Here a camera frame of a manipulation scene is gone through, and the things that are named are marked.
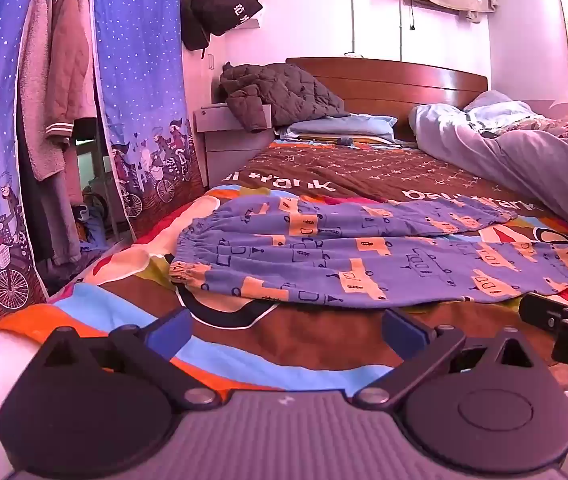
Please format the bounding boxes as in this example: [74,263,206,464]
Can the grey hanging garment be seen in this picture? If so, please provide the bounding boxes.
[38,145,85,267]

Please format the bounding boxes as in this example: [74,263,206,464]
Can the wooden headboard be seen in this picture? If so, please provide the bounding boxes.
[286,57,489,147]

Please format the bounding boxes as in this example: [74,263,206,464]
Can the light blue pillow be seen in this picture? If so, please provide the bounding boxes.
[278,114,399,144]

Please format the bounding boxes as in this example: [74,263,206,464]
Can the colourful printed bed sheet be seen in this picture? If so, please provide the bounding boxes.
[0,139,568,411]

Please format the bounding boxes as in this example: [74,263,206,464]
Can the white wall pipe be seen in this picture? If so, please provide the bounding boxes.
[348,0,359,57]

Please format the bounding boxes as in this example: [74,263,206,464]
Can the narrow blue dotted wardrobe curtain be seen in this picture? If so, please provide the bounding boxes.
[88,0,205,242]

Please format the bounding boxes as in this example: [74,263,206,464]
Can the black hanging bag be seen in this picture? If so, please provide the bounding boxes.
[180,0,263,52]

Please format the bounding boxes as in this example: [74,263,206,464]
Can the white nightstand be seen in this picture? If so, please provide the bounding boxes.
[194,101,279,189]

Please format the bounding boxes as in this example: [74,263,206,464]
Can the brown quilted jacket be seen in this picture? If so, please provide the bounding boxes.
[220,62,352,133]

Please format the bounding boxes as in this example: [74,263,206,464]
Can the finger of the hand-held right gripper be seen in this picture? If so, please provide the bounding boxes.
[519,292,568,335]

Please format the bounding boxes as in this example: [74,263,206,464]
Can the blue printed pants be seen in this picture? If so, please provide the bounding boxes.
[170,195,568,309]

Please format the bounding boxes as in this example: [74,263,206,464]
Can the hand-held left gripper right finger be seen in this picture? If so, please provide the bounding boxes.
[353,307,542,409]

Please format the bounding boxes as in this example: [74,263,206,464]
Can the grey duvet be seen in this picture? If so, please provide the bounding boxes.
[409,90,568,247]

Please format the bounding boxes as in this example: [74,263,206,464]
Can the blue clothes pile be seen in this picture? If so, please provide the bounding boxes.
[80,190,115,252]

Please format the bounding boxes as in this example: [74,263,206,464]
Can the pink fleece coat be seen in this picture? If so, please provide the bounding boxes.
[16,0,72,183]

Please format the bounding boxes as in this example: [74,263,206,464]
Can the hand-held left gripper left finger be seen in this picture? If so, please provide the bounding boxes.
[36,307,223,409]

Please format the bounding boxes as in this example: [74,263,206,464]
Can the pink quilted jacket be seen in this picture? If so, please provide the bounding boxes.
[45,0,100,137]

